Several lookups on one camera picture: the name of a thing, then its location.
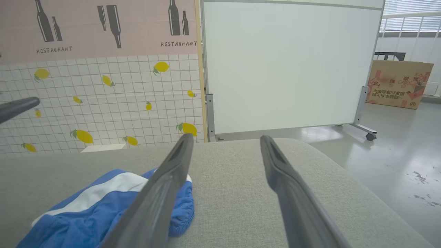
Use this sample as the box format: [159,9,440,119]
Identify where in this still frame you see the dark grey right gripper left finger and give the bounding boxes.
[102,133,194,248]

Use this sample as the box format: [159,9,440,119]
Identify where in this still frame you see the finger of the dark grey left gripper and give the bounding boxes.
[0,97,40,124]

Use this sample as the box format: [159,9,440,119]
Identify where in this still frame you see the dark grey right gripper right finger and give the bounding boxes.
[260,135,351,248]

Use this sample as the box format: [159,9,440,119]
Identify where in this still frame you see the blue and white garment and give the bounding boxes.
[16,168,195,248]

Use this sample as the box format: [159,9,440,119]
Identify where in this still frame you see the grey fabric sofa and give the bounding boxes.
[0,138,434,248]

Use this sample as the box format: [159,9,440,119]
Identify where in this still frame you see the white box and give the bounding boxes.
[80,144,127,153]

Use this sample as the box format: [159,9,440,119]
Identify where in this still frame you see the lemon print partition panel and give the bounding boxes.
[0,0,209,157]

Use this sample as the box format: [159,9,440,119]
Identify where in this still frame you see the white rolling whiteboard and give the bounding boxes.
[201,0,386,142]

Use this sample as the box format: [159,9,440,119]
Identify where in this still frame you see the printed cardboard box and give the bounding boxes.
[366,60,434,110]

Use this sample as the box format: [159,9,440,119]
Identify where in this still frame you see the white window blinds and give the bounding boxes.
[379,0,441,33]

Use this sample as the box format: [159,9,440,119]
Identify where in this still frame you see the black metal frame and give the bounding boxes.
[374,52,406,62]

